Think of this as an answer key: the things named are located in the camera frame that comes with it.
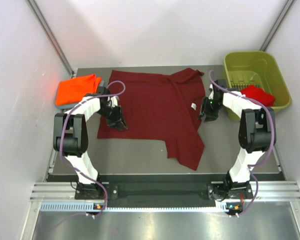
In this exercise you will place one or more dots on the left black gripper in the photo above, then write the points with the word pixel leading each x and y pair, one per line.
pixel 118 120

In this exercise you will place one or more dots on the olive green plastic basket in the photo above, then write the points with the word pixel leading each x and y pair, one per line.
pixel 242 69

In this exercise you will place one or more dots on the bright red t-shirt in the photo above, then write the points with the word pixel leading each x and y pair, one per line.
pixel 259 95

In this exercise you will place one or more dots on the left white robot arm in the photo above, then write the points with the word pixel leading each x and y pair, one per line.
pixel 70 138

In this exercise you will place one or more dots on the aluminium frame rail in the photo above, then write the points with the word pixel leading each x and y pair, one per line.
pixel 266 191

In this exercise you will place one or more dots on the slotted grey cable duct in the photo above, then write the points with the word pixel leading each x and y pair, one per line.
pixel 93 207

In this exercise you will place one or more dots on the folded orange t-shirt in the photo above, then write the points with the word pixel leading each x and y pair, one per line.
pixel 76 90

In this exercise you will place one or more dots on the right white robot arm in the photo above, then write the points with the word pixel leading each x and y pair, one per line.
pixel 256 136

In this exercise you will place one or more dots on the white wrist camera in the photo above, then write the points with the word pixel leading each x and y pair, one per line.
pixel 113 101
pixel 212 90

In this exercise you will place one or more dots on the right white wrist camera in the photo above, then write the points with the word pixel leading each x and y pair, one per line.
pixel 212 90

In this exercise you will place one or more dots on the dark red t-shirt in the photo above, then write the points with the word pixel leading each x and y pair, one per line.
pixel 161 107

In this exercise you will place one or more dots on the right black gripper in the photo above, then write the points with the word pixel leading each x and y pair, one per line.
pixel 209 116

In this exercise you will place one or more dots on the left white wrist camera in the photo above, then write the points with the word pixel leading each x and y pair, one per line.
pixel 113 101

